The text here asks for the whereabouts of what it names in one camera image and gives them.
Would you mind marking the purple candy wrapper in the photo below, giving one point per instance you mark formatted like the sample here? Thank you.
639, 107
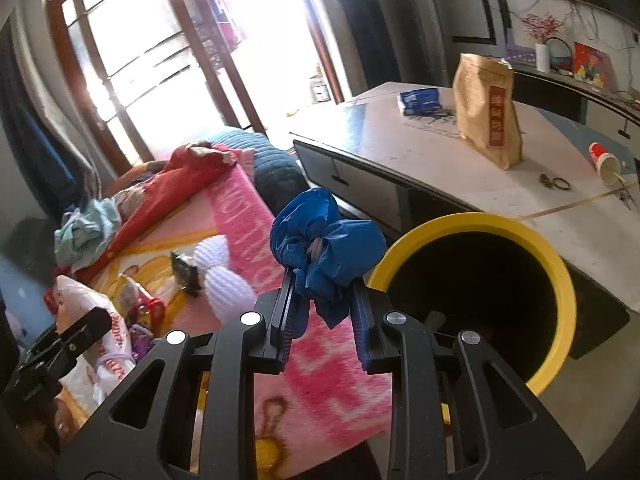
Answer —
137, 342

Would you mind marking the white vase with red flowers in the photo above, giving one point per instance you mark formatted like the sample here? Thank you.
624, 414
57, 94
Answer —
542, 57

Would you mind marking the red paper cup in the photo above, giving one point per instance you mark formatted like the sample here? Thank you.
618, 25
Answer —
602, 160

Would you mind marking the black crumpled wrapper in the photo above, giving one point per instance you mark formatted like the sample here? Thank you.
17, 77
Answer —
185, 272

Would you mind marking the pink printed blanket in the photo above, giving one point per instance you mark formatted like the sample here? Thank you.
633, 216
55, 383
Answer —
320, 385

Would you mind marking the red hanging cloth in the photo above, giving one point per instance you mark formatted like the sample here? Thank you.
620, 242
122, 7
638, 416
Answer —
222, 15

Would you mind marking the colourful picture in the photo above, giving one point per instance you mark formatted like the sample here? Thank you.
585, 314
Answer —
590, 62

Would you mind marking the metal rings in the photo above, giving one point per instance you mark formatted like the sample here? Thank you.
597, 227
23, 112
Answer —
560, 183

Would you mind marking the blue snack packet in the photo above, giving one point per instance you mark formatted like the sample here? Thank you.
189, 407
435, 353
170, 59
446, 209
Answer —
420, 100

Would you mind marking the brown paper bag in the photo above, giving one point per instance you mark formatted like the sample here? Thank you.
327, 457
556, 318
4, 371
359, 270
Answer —
487, 110

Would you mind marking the grey window curtain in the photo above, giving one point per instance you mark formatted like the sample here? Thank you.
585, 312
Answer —
55, 120

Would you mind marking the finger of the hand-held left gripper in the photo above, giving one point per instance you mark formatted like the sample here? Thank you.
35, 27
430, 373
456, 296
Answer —
85, 327

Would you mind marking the blue plastic bag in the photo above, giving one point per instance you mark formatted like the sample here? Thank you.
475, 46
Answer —
350, 245

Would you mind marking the long television stand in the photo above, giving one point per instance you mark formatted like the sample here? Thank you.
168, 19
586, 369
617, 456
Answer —
600, 105

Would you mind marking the dark blue quilted cushion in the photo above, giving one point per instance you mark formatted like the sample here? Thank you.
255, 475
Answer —
275, 170

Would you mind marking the light blue cloth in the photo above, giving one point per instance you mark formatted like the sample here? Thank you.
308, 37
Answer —
85, 230

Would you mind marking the white knitted item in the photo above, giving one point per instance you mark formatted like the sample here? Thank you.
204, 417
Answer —
225, 285

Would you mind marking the red snack wrapper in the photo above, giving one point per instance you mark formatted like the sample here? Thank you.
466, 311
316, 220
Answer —
150, 310

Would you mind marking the white coffee table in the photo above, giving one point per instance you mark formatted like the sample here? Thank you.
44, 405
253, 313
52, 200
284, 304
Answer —
400, 140

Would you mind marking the yellow round bin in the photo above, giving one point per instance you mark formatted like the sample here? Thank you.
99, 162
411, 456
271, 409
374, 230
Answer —
560, 280

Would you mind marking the dark curtain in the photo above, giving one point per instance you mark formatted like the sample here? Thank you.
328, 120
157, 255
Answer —
380, 20

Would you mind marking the white printed plastic bag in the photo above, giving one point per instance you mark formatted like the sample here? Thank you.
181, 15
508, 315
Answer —
112, 355

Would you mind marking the brown wooden window frame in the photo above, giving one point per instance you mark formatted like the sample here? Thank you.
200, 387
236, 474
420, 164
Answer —
227, 75

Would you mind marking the bottles by the door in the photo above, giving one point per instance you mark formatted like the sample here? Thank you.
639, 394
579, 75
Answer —
320, 87

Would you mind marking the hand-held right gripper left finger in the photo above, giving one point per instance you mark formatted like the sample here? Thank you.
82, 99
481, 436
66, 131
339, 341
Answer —
286, 321

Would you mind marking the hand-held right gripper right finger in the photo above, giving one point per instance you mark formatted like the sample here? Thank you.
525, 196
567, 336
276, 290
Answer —
361, 330

